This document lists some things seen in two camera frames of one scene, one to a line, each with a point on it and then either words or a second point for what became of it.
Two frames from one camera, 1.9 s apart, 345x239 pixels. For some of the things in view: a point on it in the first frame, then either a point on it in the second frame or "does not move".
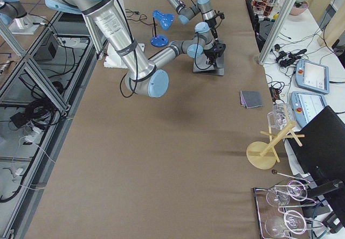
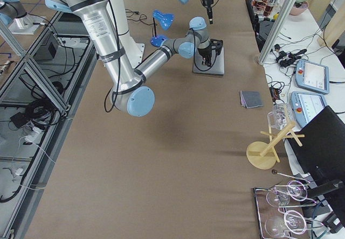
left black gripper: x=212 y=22 -> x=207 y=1
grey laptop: x=200 y=65 does not move
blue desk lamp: x=165 y=20 does not move
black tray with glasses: x=275 y=220 does not move
